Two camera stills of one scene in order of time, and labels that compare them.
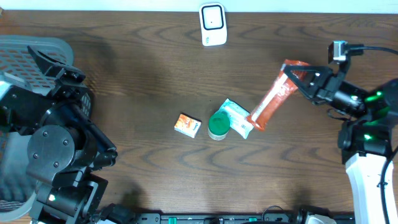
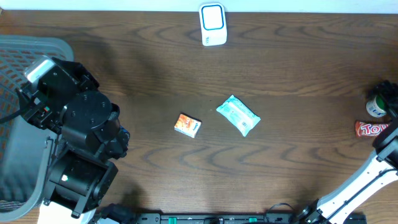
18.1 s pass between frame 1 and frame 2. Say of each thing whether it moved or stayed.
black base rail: stayed
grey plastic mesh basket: stayed
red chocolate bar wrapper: moved
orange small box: stayed
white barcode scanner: stayed
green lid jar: moved
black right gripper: moved
